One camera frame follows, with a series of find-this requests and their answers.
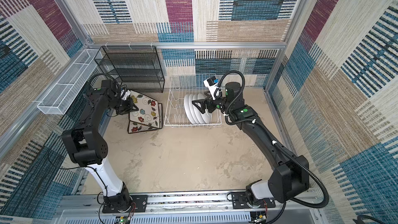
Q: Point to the floral square plate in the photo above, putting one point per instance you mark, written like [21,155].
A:
[146,119]

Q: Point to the black mesh shelf rack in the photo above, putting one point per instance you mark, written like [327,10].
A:
[137,67]

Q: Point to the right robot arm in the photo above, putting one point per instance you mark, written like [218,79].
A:
[289,177]

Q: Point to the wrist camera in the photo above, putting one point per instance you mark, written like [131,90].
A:
[212,85]
[125,94]

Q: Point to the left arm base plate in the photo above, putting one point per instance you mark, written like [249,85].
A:
[138,204]

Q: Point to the white round plate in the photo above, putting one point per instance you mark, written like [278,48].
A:
[197,112]
[187,109]
[192,109]
[206,116]

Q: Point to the aluminium mounting rail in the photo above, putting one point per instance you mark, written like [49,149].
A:
[190,207]

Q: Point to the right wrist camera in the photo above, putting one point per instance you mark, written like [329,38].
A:
[212,85]

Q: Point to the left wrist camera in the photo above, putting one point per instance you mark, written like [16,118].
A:
[125,94]

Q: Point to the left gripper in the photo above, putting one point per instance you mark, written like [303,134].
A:
[129,107]

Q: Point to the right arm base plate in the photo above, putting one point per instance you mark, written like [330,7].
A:
[240,200]

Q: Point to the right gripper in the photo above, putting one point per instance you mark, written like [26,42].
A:
[202,102]

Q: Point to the white wire dish rack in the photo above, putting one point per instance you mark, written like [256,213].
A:
[180,85]

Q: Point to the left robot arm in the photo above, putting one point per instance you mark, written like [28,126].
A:
[87,148]

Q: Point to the white mesh wall basket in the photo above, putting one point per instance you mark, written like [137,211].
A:
[61,96]

